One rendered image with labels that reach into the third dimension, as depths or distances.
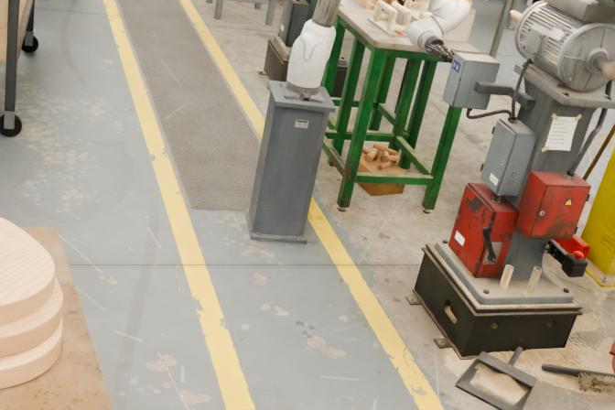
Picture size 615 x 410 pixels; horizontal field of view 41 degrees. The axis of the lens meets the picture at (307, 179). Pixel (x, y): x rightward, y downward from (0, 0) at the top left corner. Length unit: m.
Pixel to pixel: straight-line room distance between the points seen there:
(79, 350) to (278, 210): 2.32
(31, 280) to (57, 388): 0.20
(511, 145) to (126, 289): 1.62
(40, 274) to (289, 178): 2.30
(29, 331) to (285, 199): 2.42
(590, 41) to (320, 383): 1.58
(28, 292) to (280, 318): 1.96
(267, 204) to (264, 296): 0.51
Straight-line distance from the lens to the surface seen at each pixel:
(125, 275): 3.55
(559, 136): 3.30
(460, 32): 4.35
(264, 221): 3.90
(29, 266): 1.66
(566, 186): 3.28
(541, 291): 3.55
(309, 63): 3.66
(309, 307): 3.53
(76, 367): 1.64
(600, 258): 4.52
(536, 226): 3.30
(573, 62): 3.17
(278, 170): 3.79
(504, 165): 3.28
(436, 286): 3.65
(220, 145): 4.84
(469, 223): 3.45
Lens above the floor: 1.93
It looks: 25 degrees down
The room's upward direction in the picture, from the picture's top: 12 degrees clockwise
